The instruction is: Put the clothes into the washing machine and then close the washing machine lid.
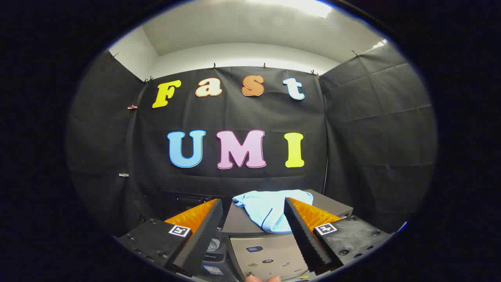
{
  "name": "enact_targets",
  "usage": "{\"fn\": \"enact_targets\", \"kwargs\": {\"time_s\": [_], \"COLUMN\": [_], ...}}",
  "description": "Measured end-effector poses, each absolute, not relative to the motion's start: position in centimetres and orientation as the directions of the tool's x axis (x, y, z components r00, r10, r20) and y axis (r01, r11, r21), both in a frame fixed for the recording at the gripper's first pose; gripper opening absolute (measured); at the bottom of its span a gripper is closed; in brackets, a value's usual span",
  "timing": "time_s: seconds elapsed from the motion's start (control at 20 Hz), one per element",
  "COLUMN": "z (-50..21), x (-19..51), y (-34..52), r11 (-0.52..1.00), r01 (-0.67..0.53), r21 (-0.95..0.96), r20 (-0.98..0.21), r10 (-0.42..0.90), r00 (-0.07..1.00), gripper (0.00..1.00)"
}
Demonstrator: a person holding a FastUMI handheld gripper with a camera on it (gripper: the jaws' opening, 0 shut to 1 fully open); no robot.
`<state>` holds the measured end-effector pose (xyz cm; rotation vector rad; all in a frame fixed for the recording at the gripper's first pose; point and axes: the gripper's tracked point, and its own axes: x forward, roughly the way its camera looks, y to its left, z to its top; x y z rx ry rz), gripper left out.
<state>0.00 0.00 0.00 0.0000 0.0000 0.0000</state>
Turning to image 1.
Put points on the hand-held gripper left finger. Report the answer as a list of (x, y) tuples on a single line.
[(203, 239)]

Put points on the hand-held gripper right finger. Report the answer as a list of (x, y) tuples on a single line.
[(303, 235)]

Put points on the black washing machine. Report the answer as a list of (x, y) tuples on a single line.
[(215, 258)]

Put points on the light blue shirt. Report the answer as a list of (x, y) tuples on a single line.
[(266, 207)]

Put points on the black backdrop cloth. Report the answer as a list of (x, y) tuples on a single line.
[(372, 137)]

